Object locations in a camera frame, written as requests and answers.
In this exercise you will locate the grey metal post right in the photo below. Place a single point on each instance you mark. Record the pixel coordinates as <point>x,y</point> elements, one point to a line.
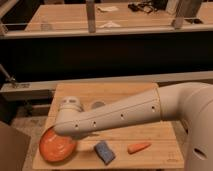
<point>187,11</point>

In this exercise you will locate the white paper sheet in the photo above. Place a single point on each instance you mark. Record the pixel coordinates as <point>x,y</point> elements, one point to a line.
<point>108,9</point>

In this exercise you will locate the grey metal post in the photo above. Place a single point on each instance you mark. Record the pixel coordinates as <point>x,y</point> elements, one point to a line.
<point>90,9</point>
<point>187,11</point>

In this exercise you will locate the orange ceramic bowl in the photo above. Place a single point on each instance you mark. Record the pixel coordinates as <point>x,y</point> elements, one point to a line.
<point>55,148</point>

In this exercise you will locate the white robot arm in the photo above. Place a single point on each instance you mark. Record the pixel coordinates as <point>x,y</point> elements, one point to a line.
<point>190,102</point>

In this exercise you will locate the blue sponge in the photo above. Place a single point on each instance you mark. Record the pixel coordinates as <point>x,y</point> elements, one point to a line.
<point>104,152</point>

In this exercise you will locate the crumpled white tissue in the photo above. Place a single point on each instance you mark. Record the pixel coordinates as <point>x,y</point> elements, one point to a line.
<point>110,24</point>

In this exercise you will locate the orange carrot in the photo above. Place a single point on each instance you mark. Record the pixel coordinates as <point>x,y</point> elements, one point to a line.
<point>133,148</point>

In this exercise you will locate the metal clamp bracket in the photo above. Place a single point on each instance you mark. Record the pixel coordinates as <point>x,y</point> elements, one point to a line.
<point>12,80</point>

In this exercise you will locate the white paper cup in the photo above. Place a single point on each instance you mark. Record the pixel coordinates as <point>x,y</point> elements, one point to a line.
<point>97,104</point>

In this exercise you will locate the clear water bottle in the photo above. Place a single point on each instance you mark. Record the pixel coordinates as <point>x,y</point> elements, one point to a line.
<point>44,24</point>

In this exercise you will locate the brown cardboard box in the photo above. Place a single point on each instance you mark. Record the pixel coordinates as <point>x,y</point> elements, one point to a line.
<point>13,148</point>

